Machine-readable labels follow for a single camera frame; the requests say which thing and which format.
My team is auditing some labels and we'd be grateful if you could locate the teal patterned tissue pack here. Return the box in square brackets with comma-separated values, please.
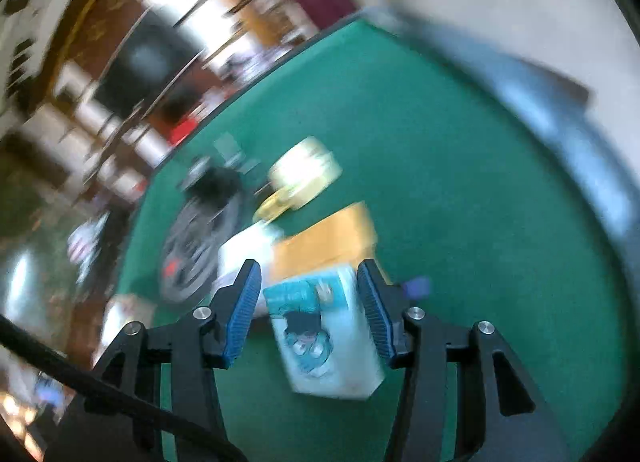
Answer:
[264, 263, 384, 400]

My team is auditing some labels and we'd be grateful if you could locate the round grey black disc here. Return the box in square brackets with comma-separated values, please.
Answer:
[160, 189, 245, 306]

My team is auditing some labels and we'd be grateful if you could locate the white power adapter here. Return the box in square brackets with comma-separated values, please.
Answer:
[213, 222, 284, 318]

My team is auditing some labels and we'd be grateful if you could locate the black cylindrical motor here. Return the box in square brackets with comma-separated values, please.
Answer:
[180, 156, 242, 207]

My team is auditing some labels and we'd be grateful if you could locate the yellow paper packet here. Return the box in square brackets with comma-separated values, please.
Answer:
[269, 202, 378, 283]

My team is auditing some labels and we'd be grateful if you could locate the black television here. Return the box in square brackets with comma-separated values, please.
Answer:
[92, 9, 204, 118]

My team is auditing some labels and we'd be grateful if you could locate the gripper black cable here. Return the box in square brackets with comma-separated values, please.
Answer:
[0, 313, 249, 462]

